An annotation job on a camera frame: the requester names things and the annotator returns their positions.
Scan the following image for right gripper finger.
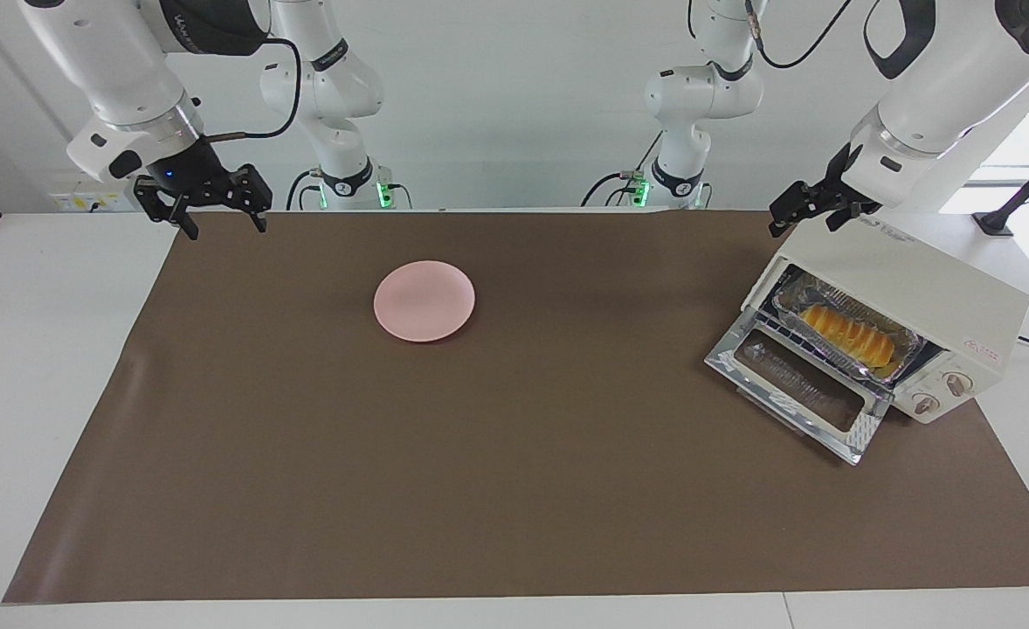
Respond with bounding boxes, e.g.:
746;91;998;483
231;163;273;234
134;175;201;241

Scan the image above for aluminium foil tray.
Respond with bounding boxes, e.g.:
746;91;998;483
772;273;924;383

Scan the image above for golden ridged bread loaf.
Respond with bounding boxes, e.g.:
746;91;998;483
798;303;898;368

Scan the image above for cream toaster oven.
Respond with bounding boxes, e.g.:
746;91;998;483
705;214;1029;466

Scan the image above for glass oven door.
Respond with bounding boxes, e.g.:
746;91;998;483
705;310;893;466

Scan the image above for pink round plate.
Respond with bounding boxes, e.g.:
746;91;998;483
373;260;476;342

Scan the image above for brown table mat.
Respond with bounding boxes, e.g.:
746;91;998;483
3;210;1029;604

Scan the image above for black base cable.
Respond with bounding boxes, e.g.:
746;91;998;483
286;168;325;211
580;131;666;208

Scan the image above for white wall socket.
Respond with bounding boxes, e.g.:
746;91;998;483
50;179;144;213

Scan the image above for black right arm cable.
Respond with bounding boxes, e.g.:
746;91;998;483
204;37;302;142

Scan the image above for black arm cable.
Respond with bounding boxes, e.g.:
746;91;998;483
204;37;302;142
746;0;856;69

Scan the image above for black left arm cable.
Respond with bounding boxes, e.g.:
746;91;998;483
746;0;856;69

